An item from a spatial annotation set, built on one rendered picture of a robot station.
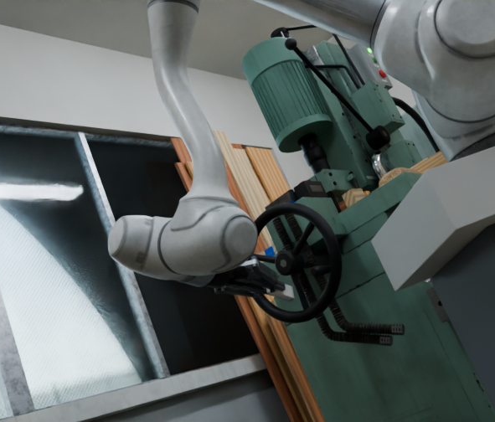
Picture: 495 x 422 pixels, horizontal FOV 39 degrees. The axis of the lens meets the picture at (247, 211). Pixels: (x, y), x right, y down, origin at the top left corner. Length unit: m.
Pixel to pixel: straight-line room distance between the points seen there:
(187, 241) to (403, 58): 0.44
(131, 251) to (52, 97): 2.35
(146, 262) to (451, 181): 0.54
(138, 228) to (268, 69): 0.98
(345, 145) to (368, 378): 0.70
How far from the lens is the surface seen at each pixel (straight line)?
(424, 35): 1.02
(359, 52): 2.34
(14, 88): 3.43
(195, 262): 1.14
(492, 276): 1.10
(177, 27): 1.38
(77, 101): 3.61
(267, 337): 3.36
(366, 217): 1.77
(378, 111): 2.16
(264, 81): 2.09
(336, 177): 2.01
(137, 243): 1.22
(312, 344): 1.89
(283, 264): 1.67
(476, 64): 1.01
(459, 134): 1.21
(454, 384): 1.71
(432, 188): 0.99
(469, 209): 0.98
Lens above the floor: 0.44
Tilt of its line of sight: 18 degrees up
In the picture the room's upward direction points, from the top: 23 degrees counter-clockwise
